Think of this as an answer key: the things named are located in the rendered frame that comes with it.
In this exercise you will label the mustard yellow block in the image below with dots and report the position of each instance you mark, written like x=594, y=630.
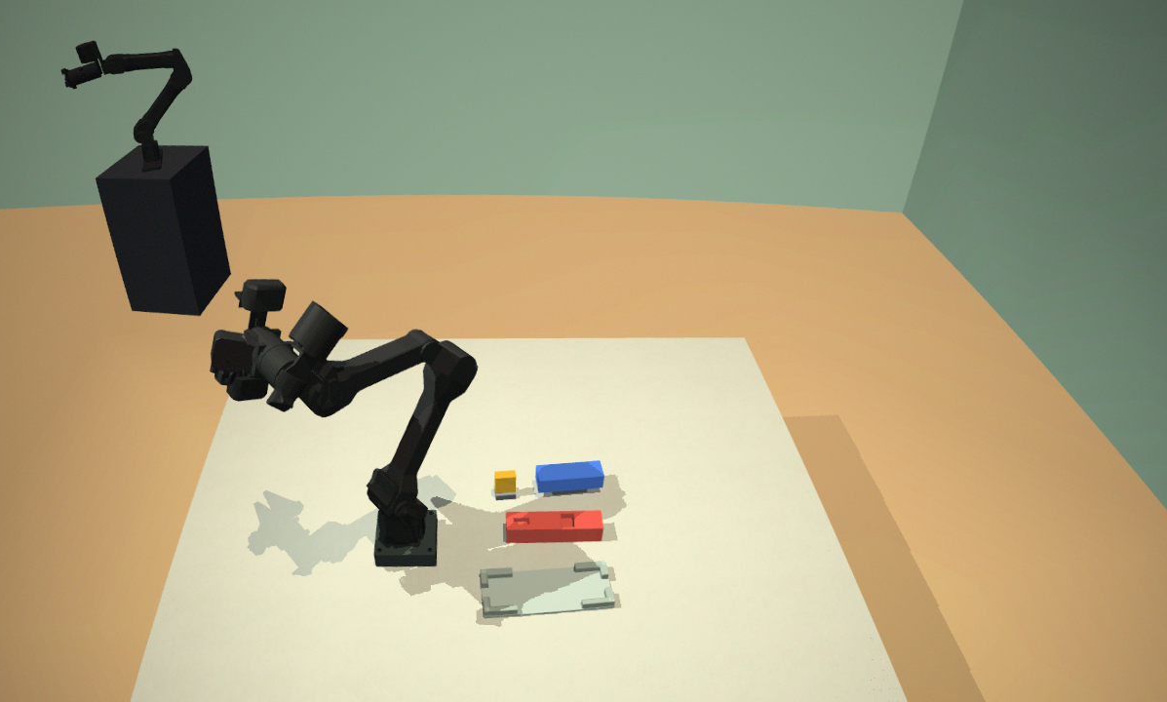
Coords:
x=505, y=481

